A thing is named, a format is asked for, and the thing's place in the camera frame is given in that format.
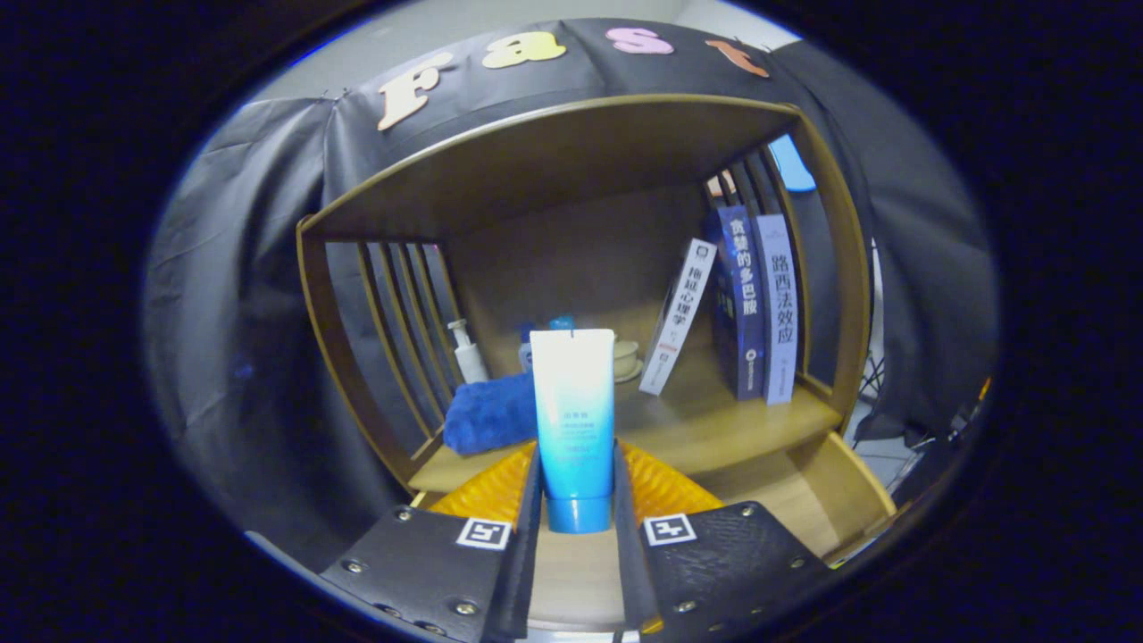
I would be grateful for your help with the white book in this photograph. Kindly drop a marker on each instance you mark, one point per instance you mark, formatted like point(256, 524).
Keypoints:
point(679, 317)

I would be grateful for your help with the wooden countertop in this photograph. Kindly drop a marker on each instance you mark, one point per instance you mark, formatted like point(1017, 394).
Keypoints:
point(714, 429)

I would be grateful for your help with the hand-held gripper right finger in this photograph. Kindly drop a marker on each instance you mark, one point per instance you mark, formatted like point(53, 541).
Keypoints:
point(723, 563)

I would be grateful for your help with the rolled blue towel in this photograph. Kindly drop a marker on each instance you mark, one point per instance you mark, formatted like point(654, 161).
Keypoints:
point(487, 413)

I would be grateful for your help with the wooden cabinet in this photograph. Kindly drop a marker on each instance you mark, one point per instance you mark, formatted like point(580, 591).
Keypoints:
point(571, 259)

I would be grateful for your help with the black device with orange part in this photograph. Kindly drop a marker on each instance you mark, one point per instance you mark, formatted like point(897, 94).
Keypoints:
point(969, 415)

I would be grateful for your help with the blue and white tube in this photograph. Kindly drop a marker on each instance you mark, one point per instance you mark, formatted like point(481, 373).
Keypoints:
point(571, 402)

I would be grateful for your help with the light purple book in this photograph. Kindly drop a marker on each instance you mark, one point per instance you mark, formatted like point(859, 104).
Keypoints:
point(779, 313)

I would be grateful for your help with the white pump bottle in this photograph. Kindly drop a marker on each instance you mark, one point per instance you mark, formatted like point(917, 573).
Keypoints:
point(470, 362)

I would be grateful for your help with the dark blue book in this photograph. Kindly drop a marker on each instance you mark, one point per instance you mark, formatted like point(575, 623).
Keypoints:
point(741, 304)

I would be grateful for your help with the white bottle with blue cap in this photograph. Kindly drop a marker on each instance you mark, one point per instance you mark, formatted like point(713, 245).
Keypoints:
point(525, 353)

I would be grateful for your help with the clear blue bottle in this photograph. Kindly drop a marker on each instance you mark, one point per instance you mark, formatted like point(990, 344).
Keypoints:
point(561, 322)

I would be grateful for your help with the beige lidded teacup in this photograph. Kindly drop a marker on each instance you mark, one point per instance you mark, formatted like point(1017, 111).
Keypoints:
point(625, 359)

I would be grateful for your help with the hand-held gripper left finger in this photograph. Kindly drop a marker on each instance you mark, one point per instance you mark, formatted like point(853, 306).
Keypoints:
point(438, 563)

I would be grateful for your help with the black backdrop cloth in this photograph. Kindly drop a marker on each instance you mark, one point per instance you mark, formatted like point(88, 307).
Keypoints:
point(241, 268)

